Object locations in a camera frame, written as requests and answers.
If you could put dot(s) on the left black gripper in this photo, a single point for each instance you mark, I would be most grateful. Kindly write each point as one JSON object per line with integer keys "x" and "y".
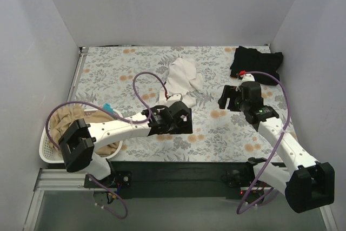
{"x": 181, "y": 127}

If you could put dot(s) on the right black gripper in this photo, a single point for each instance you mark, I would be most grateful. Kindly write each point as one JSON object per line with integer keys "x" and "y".
{"x": 228, "y": 98}

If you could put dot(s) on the white laundry basket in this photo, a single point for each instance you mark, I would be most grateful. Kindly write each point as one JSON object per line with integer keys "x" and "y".
{"x": 50, "y": 154}

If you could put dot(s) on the floral table cloth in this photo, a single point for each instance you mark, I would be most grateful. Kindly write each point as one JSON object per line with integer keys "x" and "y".
{"x": 128, "y": 78}

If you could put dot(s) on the black folded t shirt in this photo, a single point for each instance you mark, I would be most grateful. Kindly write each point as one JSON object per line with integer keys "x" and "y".
{"x": 249, "y": 59}

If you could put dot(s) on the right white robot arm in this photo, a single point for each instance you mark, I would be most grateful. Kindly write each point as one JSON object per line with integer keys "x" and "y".
{"x": 306, "y": 183}

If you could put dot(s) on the white t shirt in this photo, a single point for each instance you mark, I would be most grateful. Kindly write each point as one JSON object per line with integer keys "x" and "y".
{"x": 184, "y": 79}

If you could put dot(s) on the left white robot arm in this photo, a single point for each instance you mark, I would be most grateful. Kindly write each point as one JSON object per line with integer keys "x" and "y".
{"x": 81, "y": 140}

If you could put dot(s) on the teal cloth item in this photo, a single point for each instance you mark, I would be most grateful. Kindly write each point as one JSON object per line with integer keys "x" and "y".
{"x": 107, "y": 107}

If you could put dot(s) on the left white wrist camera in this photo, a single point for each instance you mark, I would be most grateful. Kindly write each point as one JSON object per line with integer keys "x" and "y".
{"x": 169, "y": 100}

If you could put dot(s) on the beige t shirt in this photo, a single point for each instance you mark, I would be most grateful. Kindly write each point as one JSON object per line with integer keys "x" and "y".
{"x": 61, "y": 119}

